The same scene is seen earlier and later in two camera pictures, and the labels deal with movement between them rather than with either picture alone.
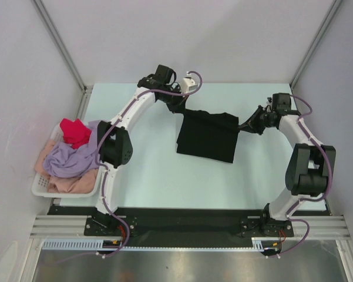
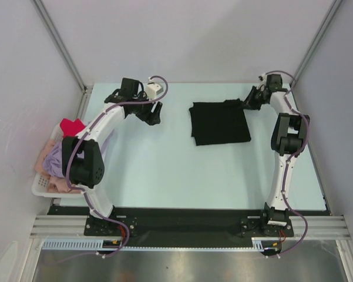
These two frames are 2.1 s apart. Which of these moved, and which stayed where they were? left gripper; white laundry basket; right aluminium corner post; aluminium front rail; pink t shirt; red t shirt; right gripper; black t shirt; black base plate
Moved: left gripper; right gripper; black t shirt
Stayed: aluminium front rail; black base plate; red t shirt; pink t shirt; right aluminium corner post; white laundry basket
